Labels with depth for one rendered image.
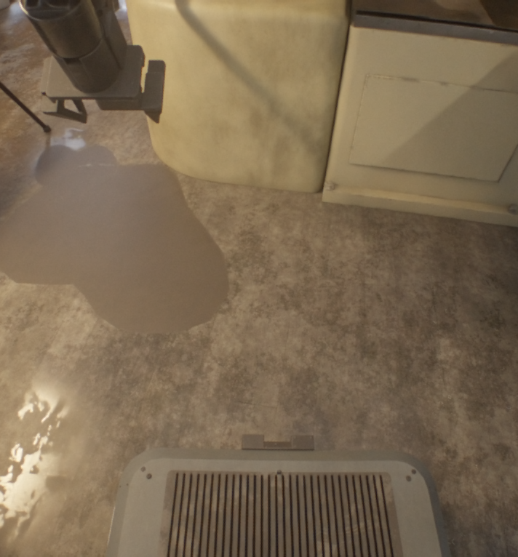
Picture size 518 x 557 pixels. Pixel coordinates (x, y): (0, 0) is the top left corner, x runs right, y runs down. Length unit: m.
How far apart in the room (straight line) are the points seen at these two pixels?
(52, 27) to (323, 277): 1.02
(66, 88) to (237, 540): 0.64
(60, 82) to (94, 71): 0.06
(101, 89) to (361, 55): 0.93
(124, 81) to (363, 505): 0.67
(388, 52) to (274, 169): 0.52
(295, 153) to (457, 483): 1.07
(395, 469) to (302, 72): 1.06
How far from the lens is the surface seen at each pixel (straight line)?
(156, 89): 0.52
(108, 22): 0.49
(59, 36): 0.45
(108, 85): 0.51
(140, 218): 1.49
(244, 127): 1.45
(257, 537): 0.71
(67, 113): 0.57
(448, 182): 1.56
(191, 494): 0.72
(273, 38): 1.31
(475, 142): 1.48
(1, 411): 1.20
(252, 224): 1.42
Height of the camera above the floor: 0.96
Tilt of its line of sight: 50 degrees down
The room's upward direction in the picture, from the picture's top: 2 degrees clockwise
